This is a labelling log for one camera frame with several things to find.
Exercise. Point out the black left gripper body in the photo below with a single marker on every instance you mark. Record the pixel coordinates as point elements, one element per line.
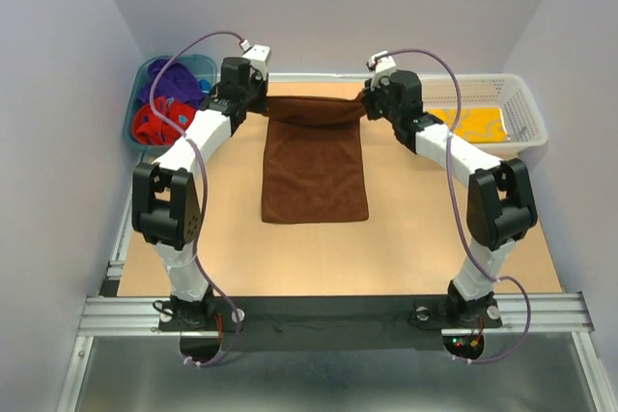
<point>254,95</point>

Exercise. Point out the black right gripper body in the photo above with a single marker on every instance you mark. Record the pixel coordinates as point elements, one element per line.
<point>379,101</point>

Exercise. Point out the yellow grey duck towel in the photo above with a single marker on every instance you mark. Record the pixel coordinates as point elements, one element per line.
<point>482,125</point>

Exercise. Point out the brown towel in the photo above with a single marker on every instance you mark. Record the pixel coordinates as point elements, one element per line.
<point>313,165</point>

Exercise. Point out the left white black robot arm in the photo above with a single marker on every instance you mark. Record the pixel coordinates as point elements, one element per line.
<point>166,208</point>

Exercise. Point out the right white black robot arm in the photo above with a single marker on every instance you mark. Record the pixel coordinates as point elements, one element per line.
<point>500,206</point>

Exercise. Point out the teal plastic bin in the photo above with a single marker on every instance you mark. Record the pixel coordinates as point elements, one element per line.
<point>201,66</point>

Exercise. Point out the purple towel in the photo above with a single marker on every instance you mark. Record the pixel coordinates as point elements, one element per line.
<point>177,82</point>

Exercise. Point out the white plastic mesh basket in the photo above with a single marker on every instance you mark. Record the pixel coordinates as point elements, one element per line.
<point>508,92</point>

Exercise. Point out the red towel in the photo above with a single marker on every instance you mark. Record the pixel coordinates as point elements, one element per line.
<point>149,129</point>

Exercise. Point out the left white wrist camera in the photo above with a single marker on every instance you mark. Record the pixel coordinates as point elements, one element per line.
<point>258,55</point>

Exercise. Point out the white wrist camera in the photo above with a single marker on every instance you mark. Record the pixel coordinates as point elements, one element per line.
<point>258,55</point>
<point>381,65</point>

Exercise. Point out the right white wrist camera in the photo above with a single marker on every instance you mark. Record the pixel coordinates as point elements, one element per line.
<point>381,65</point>

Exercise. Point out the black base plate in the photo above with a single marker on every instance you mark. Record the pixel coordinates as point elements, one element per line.
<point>324,323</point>

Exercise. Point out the aluminium rail frame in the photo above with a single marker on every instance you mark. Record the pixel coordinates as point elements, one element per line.
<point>558,355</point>

